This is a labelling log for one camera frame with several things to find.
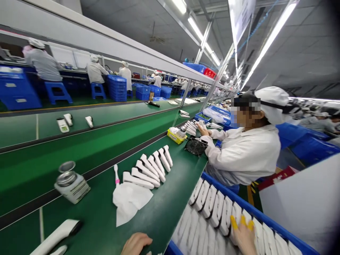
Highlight white partition board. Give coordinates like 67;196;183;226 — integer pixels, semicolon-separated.
259;152;340;255

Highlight blue trays with parts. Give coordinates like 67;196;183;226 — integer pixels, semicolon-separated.
194;104;232;129

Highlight metal-capped solvent bottle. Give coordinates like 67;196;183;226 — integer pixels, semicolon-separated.
54;160;91;205

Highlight white wipe cloth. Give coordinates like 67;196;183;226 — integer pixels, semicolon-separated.
112;181;154;228

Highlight stack of blue crates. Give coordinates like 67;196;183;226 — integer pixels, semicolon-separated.
0;66;43;111
107;74;128;103

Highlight person's right hand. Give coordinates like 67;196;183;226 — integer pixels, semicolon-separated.
230;215;257;255

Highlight blue bin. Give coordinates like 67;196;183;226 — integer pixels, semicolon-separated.
182;61;207;75

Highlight small black fan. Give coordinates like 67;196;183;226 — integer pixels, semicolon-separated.
185;136;209;158

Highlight long blue crate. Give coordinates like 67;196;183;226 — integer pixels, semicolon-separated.
164;172;321;255

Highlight pile of white thermometers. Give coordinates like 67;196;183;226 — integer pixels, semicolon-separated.
184;120;205;136

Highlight green conveyor belt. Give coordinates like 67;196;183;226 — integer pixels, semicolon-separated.
0;97;213;255

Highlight hanging white sign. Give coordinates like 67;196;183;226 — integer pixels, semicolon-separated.
228;0;257;48

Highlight white thermometer with black tip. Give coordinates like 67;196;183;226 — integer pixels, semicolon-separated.
29;219;83;255

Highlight small white plastic part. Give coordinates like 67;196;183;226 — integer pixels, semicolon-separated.
49;244;68;255

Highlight yellow box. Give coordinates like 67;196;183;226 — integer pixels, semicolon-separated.
166;128;188;145

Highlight blue plastic stool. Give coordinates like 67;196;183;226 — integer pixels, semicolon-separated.
91;83;107;100
43;80;73;105

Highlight red carton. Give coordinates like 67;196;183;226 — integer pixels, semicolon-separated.
258;165;300;191

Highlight pink toothbrush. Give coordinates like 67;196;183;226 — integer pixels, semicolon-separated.
113;164;121;187

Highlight row of white thermometers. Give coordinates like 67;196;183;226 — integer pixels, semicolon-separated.
122;144;174;190

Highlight person's left hand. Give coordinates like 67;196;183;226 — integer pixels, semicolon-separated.
120;232;153;255

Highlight white device with green screen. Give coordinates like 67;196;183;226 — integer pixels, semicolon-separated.
56;117;70;134

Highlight rows of white thermometer housings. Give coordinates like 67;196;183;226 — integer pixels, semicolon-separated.
171;177;303;255

